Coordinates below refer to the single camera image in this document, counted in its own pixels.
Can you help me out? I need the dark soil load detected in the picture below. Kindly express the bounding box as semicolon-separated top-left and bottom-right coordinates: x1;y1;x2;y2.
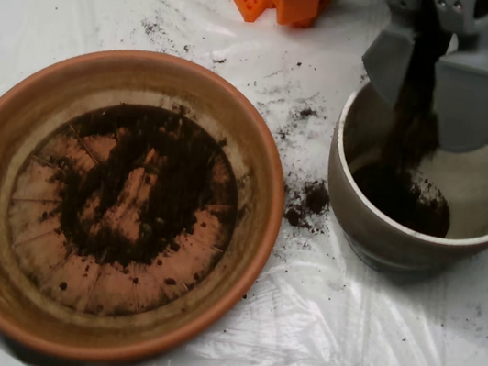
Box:
382;0;465;186

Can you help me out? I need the dark soil pile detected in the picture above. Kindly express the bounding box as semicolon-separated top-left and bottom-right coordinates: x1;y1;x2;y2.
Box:
39;92;237;283

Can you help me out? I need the spilled soil patch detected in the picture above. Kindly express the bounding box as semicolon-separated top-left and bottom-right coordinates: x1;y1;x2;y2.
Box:
281;174;336;234

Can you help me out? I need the clear plastic cover sheet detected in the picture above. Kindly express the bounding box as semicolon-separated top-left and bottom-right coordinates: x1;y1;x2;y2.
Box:
0;0;488;366

